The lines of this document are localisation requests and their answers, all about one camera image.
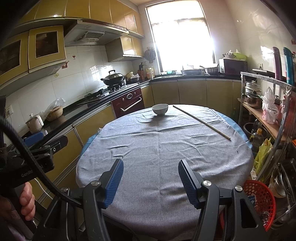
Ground grey tablecloth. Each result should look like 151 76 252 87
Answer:
76 105 253 240

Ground purple thermos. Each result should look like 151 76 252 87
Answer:
273 46 282 81

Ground dark red oven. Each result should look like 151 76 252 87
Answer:
111 88 144 118

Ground clay pot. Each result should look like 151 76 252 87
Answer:
46 106 63 122

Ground cooking oil bottle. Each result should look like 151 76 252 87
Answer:
249 128 264 153

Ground black microwave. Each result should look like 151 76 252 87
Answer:
219 58 248 75

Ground teal thermos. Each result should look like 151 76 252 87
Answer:
283 47 295 86

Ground yellow plastic bag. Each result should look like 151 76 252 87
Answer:
254 139 273 175

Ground red plastic basket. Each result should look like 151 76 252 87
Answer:
219 179 277 232

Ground white electric cooker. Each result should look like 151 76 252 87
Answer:
26 113 44 133

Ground bare left hand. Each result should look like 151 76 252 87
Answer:
20 182 36 221

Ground long wooden stick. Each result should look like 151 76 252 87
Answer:
173 105 231 140

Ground white ceramic bowl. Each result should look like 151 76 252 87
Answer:
152 103 169 116

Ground steel pot on shelf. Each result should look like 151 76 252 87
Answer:
243 81 262 109

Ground white pink plastic bag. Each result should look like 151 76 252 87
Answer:
262 87 279 125

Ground black cable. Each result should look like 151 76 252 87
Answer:
0 115 82 207

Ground range hood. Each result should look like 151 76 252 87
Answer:
64 19 129 47

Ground metal storage shelf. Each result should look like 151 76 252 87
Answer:
237 71 296 227

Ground black wok with lid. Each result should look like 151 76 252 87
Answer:
100 70 125 86

